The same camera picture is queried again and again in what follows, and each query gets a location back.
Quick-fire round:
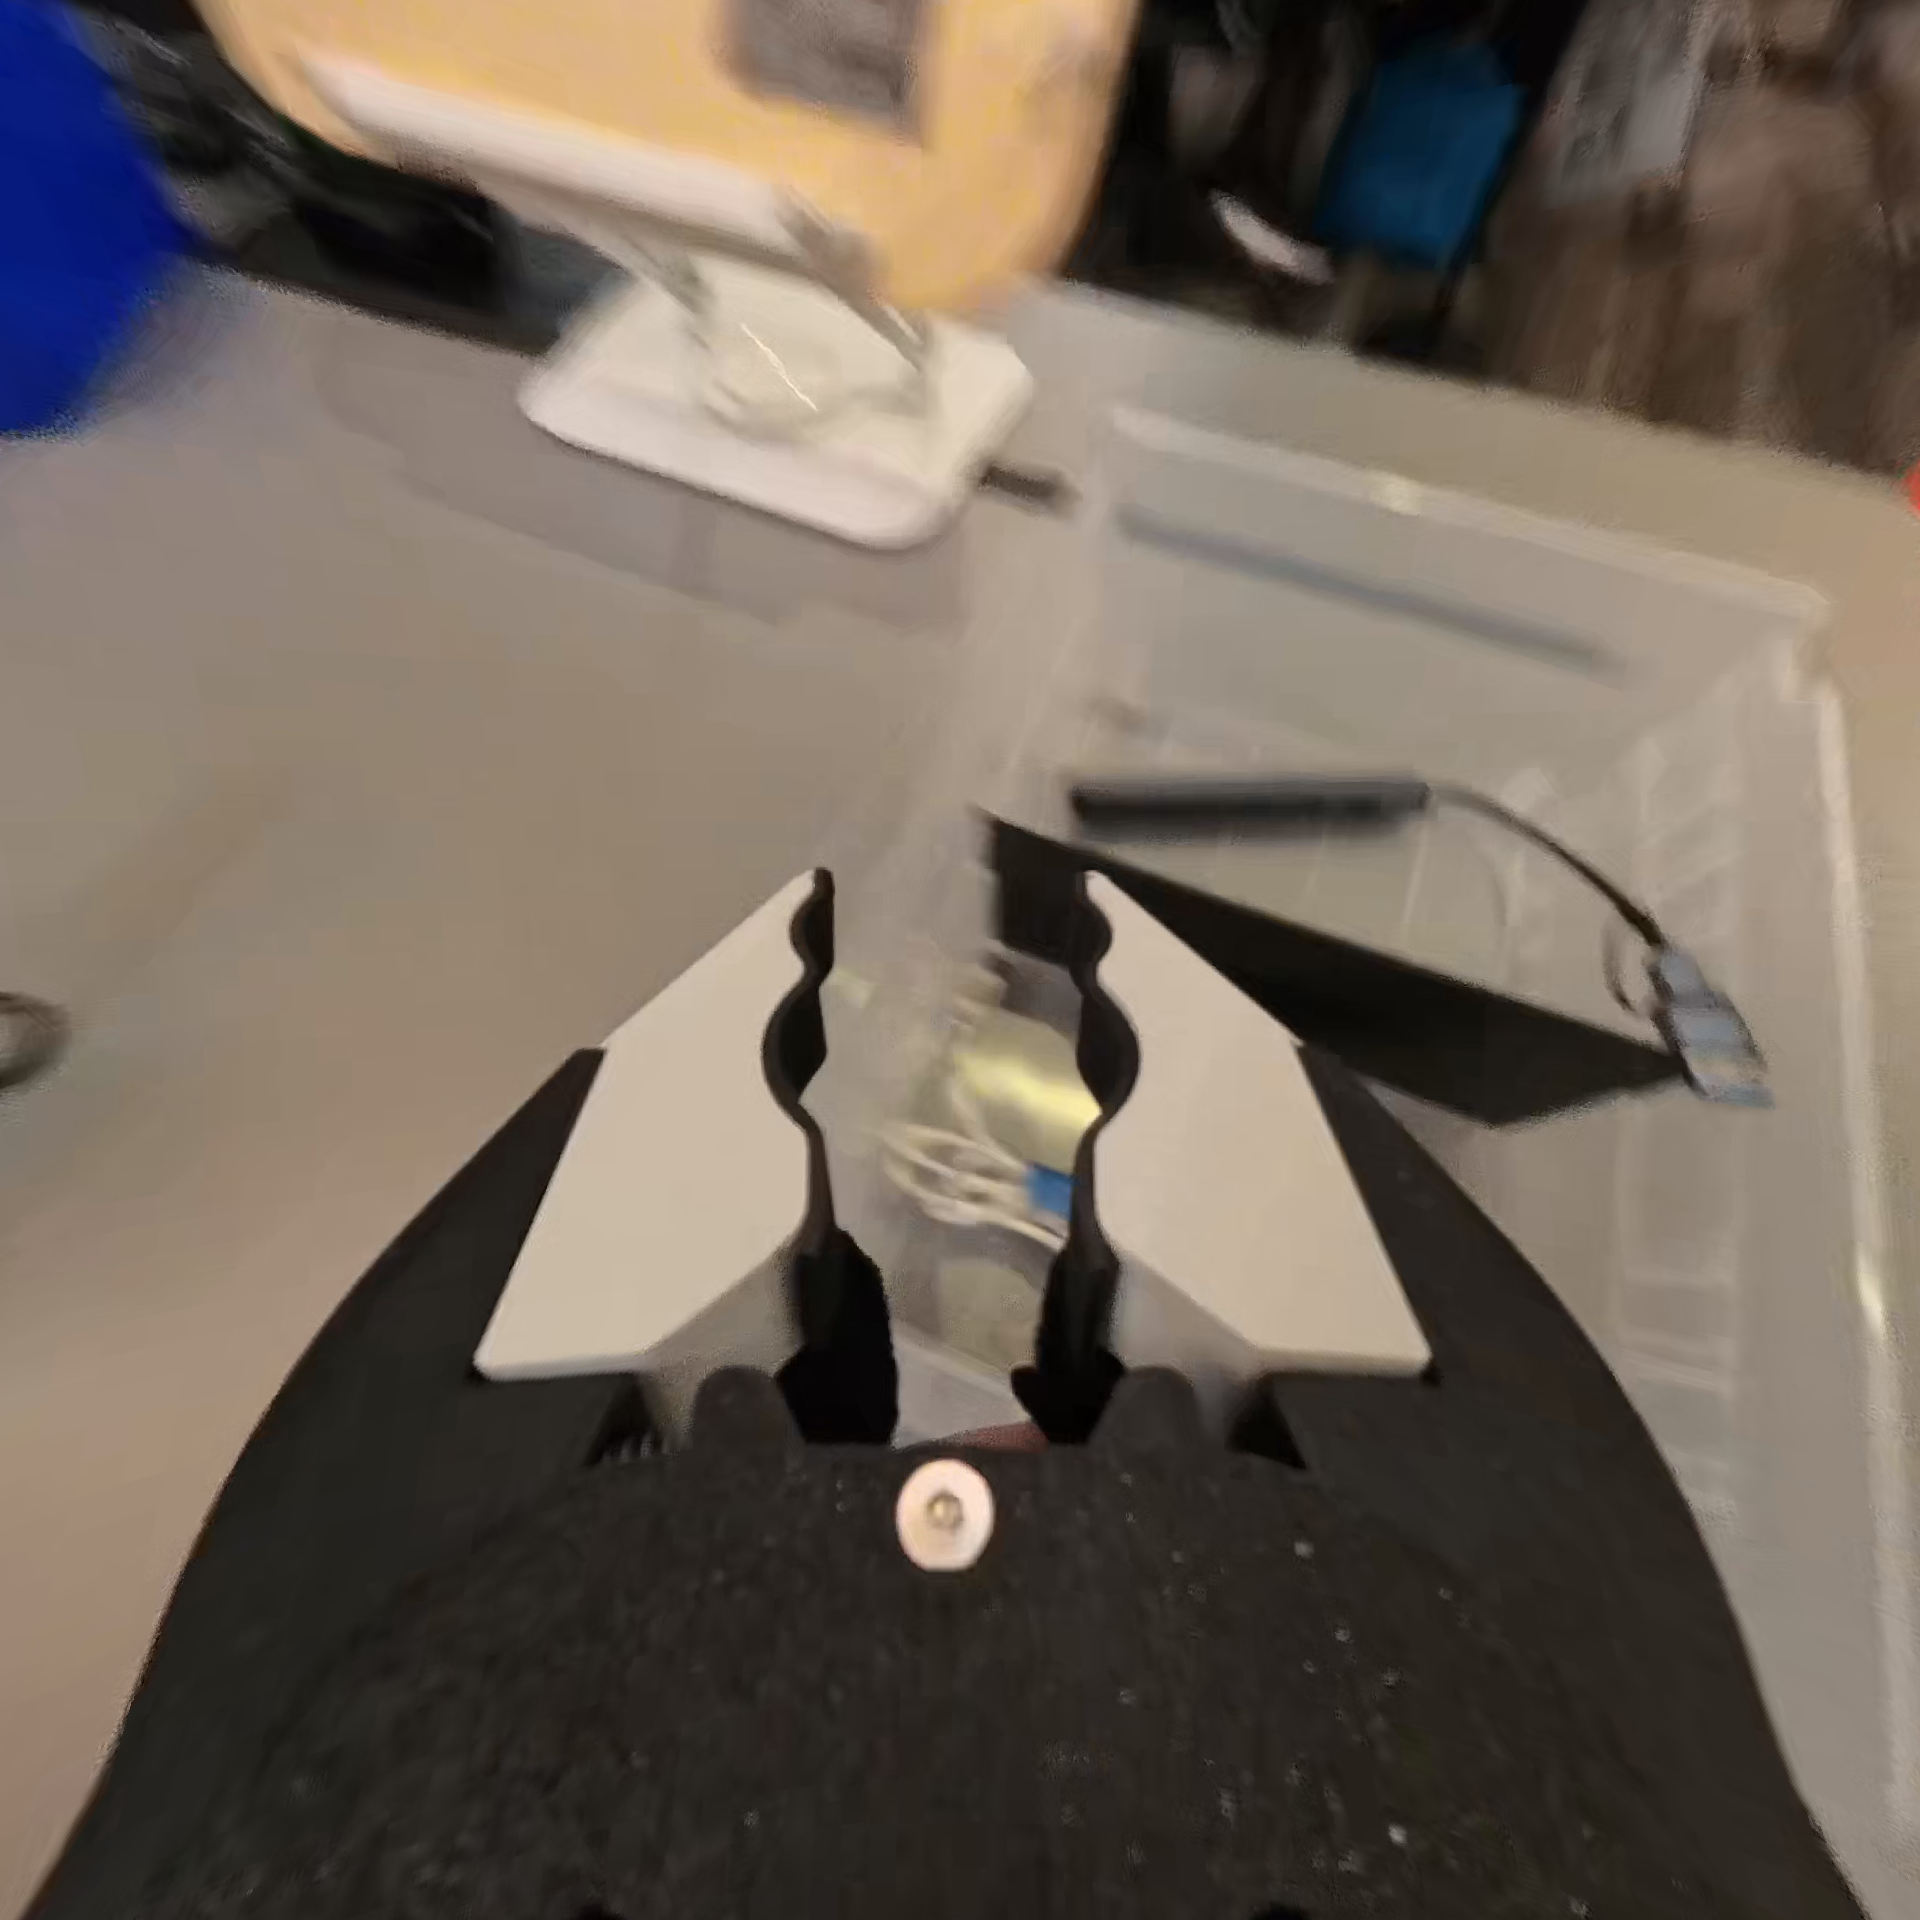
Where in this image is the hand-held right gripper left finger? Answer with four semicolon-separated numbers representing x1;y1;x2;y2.
470;867;840;1420

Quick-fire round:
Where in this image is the blue plastic bin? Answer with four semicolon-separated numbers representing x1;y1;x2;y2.
0;0;207;442

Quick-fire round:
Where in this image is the grey usb hub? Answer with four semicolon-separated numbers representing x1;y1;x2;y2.
1068;771;1437;828

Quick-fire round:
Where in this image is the black divider panel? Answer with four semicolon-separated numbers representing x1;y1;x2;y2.
975;809;1685;1129

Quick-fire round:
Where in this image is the white usb cable blue tape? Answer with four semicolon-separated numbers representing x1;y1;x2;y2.
878;1123;1085;1251

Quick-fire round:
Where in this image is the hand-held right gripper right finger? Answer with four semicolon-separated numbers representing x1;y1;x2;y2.
1072;872;1432;1420

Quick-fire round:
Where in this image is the wooden book stand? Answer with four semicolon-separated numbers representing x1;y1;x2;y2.
193;0;1144;553

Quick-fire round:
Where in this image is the grey perforated panel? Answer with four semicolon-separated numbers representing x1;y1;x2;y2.
1543;0;1701;185

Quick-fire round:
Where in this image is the clear plastic bin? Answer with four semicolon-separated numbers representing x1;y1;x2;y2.
884;404;1920;1920

